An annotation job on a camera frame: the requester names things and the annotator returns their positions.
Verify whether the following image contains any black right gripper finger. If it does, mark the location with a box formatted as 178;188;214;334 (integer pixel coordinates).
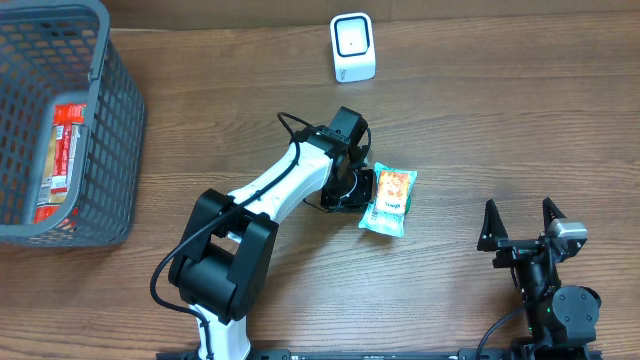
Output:
542;197;565;232
477;199;509;252

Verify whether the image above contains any teal orange snack packet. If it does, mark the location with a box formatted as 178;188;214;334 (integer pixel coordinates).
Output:
358;163;418;237

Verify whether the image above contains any long red orange spaghetti pack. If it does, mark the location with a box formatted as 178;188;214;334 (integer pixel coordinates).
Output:
34;103;86;223

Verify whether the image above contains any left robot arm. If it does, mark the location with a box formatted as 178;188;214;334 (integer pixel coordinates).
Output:
156;107;375;359

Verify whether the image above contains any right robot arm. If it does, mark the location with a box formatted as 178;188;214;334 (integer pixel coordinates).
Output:
475;198;602;359

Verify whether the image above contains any white barcode scanner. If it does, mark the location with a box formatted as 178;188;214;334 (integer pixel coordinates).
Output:
329;12;376;83

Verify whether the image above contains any grey plastic mesh basket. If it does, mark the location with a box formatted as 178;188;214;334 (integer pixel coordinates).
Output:
1;1;147;247

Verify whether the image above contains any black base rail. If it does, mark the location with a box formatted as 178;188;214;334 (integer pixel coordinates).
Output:
155;348;603;360

